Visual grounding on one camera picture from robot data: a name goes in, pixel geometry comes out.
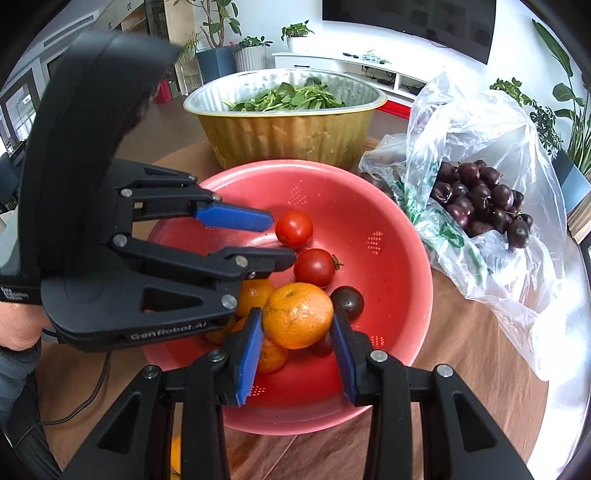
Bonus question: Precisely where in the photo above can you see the black wall television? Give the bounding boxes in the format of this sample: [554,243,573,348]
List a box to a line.
[322,0,497,65]

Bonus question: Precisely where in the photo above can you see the green leafy vegetables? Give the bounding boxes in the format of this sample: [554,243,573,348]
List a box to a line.
[223,78,346,113]

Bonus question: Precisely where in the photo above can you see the person's left forearm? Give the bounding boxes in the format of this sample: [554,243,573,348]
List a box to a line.
[0,344,42,430]

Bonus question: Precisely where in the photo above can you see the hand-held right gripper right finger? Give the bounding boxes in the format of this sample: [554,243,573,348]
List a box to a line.
[329,310,536,480]

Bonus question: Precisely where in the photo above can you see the white cable bundle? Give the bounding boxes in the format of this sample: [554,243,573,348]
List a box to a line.
[344,50,393,65]

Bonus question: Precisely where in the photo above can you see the plant in white ribbed pot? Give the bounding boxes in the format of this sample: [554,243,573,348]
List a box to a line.
[233,36,273,73]

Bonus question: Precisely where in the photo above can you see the red plastic colander bowl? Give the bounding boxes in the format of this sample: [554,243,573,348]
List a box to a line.
[141,159,434,437]

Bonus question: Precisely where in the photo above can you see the person's left hand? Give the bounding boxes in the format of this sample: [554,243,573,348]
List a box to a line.
[0,302,47,352]

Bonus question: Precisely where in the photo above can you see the person's leg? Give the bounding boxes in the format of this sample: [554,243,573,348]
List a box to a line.
[0,425,61,480]

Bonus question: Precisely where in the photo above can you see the single dark plum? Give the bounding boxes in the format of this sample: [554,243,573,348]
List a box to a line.
[329,285,365,322]

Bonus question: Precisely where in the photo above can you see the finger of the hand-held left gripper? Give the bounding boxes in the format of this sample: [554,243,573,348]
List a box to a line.
[111,233,297,287]
[108,159,274,234]

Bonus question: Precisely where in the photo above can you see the bushy plant in white pot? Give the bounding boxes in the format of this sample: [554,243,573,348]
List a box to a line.
[489,78,564,153]

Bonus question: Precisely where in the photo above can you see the black cable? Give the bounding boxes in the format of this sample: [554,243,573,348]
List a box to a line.
[9,351,112,448]

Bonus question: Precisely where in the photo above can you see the white television cabinet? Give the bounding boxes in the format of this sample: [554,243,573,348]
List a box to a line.
[271,51,428,109]

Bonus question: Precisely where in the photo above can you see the bumpy tangerine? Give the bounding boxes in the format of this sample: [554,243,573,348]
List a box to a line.
[256,337,290,374]
[262,282,334,350]

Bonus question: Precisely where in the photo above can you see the red panel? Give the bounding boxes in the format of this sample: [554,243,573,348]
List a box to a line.
[365,97,414,121]

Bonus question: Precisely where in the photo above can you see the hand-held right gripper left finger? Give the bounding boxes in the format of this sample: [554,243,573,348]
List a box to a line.
[60,307,265,480]

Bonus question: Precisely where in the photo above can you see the small tangerine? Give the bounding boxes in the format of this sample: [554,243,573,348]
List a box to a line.
[235,279,276,319]

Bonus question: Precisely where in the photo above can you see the large-leaf plant in dark pot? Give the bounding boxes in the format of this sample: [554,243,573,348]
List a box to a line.
[531,18,591,213]

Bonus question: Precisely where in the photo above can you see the clear plastic bag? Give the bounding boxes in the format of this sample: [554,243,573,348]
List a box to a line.
[358,71,568,381]

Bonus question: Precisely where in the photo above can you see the pile of dark plums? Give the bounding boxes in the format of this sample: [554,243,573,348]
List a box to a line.
[429,159,535,250]

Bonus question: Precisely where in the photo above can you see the gold foil basin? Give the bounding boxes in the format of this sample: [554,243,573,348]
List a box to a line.
[184,68,389,171]

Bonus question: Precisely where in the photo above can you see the tall plant in blue pot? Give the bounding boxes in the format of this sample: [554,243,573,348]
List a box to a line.
[175,0,243,84]

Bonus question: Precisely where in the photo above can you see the small plant in white pot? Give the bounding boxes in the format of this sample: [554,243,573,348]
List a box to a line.
[281,21,315,54]

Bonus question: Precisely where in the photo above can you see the wall shelving cabinet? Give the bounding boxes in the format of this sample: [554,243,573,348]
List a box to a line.
[95,0,171,34]

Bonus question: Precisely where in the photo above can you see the dark brown passion fruit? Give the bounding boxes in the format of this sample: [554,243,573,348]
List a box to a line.
[310,330,335,358]

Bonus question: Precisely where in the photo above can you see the red tomato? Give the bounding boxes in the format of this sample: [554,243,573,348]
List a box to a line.
[275,211,314,248]
[294,248,345,288]

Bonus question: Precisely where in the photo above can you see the thin plant on wire stand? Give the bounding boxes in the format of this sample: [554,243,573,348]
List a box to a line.
[178,34,204,93]

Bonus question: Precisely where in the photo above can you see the red box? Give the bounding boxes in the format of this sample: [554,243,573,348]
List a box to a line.
[154,78,176,104]

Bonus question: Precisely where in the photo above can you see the brown tablecloth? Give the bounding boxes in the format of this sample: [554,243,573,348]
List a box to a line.
[34,138,550,480]

